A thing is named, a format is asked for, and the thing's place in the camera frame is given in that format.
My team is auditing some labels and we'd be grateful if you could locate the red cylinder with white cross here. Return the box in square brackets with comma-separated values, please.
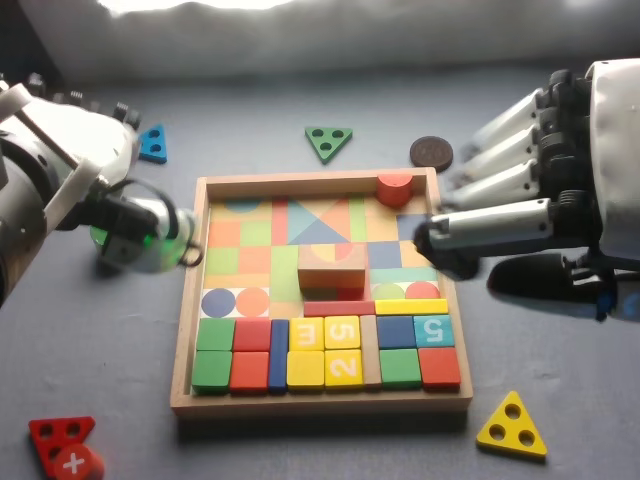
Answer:
[53, 444, 106, 480]

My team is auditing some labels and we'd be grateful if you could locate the red triangle with holes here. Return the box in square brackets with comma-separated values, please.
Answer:
[28, 415, 97, 480]

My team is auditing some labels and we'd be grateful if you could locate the yellow triangle with holes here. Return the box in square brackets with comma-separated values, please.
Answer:
[475, 390, 548, 462]

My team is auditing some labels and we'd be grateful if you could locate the blue triangle with holes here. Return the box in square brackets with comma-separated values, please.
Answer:
[138, 124, 168, 164]

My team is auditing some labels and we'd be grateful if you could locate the natural wooden arch block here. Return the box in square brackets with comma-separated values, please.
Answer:
[297, 243, 369, 304]

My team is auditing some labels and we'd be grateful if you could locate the white cloth backdrop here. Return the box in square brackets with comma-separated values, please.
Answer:
[19, 0, 640, 85]

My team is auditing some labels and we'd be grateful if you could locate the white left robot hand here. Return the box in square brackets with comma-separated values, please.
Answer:
[24, 73, 204, 275]

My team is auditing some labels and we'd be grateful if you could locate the green triangle with holes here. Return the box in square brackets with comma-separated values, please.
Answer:
[304, 125, 354, 166]

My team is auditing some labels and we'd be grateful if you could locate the wooden tray with colourful print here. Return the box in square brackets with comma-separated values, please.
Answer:
[169, 167, 474, 417]

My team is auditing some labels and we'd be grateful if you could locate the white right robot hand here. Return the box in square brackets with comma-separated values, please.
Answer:
[412, 57, 640, 322]

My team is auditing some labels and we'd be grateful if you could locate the red semicircle block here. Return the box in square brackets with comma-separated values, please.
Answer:
[376, 173, 415, 209]

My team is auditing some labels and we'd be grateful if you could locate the brown chocolate cookie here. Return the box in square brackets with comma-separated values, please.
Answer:
[409, 135, 454, 173]

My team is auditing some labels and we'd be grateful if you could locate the grey table cloth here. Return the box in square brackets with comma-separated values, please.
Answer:
[0, 64, 640, 480]

